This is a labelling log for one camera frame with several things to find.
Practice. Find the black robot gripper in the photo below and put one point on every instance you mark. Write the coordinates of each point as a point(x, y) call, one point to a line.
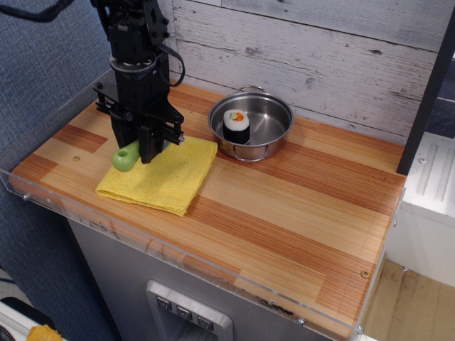
point(139, 109)

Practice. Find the grey spatula green handle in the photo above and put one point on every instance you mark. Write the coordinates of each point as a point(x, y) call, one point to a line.
point(125, 158)

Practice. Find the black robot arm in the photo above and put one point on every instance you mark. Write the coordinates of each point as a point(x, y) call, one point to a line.
point(136, 31)

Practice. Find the yellow folded cloth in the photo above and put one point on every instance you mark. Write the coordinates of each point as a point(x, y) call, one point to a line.
point(169, 182)

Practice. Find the clear acrylic table guard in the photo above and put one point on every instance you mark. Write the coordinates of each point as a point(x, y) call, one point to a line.
point(277, 243)

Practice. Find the toy sushi roll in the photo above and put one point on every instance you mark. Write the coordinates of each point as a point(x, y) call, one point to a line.
point(236, 126)

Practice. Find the small steel pot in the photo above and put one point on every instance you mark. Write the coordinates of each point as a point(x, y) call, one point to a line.
point(271, 120)

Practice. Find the grey toy fridge cabinet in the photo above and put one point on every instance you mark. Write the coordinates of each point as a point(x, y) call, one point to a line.
point(122, 272)

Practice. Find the silver dispenser button panel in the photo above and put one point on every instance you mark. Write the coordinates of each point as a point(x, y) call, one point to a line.
point(180, 317)

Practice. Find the yellow object bottom left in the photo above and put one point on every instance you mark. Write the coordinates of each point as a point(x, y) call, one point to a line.
point(43, 333)

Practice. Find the white ribbed side counter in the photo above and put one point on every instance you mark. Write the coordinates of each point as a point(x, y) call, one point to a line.
point(421, 238)

